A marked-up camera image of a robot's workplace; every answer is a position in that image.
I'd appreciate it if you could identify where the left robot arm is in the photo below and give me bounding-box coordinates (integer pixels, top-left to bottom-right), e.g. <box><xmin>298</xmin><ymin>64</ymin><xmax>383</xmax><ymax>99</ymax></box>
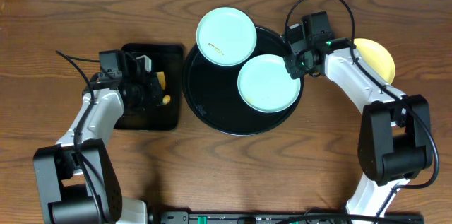
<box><xmin>33</xmin><ymin>71</ymin><xmax>170</xmax><ymax>223</ymax></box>

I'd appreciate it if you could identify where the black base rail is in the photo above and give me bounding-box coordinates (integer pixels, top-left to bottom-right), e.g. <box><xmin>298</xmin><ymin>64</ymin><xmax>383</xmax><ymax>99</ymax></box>
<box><xmin>148</xmin><ymin>211</ymin><xmax>424</xmax><ymax>224</ymax></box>

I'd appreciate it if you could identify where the right black cable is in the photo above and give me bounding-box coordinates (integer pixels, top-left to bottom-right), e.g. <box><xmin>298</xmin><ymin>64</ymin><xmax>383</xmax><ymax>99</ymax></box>
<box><xmin>284</xmin><ymin>0</ymin><xmax>441</xmax><ymax>218</ymax></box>

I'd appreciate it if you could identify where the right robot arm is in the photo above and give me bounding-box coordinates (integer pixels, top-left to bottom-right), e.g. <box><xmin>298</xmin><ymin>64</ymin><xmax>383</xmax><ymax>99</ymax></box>
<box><xmin>284</xmin><ymin>41</ymin><xmax>439</xmax><ymax>217</ymax></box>

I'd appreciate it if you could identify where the round black tray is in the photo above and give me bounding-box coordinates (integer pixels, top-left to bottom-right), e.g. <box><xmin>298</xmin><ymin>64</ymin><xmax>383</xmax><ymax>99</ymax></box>
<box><xmin>182</xmin><ymin>45</ymin><xmax>302</xmax><ymax>136</ymax></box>

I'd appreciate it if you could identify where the light blue plate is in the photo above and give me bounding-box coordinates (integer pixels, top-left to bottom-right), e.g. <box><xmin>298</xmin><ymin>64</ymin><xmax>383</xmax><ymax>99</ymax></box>
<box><xmin>196</xmin><ymin>7</ymin><xmax>257</xmax><ymax>66</ymax></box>
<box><xmin>237</xmin><ymin>54</ymin><xmax>302</xmax><ymax>113</ymax></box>

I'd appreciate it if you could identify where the rectangular black tray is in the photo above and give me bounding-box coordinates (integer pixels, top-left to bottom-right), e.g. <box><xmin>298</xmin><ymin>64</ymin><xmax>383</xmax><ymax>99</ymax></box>
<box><xmin>114</xmin><ymin>43</ymin><xmax>184</xmax><ymax>131</ymax></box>

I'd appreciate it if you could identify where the green yellow sponge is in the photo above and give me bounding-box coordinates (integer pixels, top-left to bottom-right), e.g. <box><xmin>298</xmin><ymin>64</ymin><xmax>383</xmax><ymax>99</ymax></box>
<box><xmin>157</xmin><ymin>71</ymin><xmax>171</xmax><ymax>105</ymax></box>

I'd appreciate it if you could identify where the yellow plate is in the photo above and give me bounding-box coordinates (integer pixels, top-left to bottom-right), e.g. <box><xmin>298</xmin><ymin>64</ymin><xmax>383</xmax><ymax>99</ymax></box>
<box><xmin>354</xmin><ymin>38</ymin><xmax>396</xmax><ymax>84</ymax></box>

